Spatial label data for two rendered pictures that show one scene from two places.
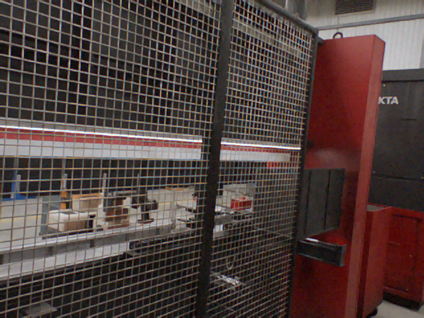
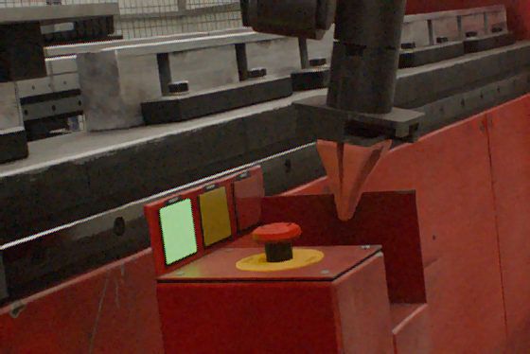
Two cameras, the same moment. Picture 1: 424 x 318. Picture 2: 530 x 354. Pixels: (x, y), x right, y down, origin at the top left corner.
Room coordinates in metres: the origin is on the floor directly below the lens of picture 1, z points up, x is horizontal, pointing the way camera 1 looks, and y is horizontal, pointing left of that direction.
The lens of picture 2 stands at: (3.48, 0.19, 0.96)
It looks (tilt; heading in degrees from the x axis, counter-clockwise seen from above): 7 degrees down; 169
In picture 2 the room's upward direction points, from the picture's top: 7 degrees counter-clockwise
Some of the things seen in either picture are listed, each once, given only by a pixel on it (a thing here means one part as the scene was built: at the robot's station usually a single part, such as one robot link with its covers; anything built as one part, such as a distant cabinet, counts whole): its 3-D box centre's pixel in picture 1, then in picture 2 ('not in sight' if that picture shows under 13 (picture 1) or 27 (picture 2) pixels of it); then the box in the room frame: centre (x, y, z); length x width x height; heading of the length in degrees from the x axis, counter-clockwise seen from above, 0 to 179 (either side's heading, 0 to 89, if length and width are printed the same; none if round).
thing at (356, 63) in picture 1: (309, 186); not in sight; (3.18, -0.78, 1.15); 0.85 x 0.25 x 2.30; 50
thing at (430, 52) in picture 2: not in sight; (427, 54); (1.49, 0.92, 0.89); 0.30 x 0.05 x 0.03; 140
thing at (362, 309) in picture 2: not in sight; (297, 282); (2.60, 0.37, 0.75); 0.20 x 0.16 x 0.18; 141
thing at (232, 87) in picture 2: not in sight; (222, 97); (2.11, 0.41, 0.89); 0.30 x 0.05 x 0.03; 140
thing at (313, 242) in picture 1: (297, 242); not in sight; (2.64, -0.60, 0.81); 0.64 x 0.08 x 0.14; 50
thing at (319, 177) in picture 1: (305, 203); not in sight; (2.39, -0.57, 1.12); 1.13 x 0.02 x 0.44; 140
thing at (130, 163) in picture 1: (120, 173); not in sight; (1.94, 0.47, 1.26); 0.15 x 0.09 x 0.17; 140
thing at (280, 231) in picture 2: not in sight; (277, 246); (2.65, 0.35, 0.79); 0.04 x 0.04 x 0.04
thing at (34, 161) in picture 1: (40, 174); not in sight; (1.63, 0.73, 1.26); 0.15 x 0.09 x 0.17; 140
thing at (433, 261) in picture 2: not in sight; (428, 251); (1.85, 0.75, 0.58); 0.15 x 0.02 x 0.07; 140
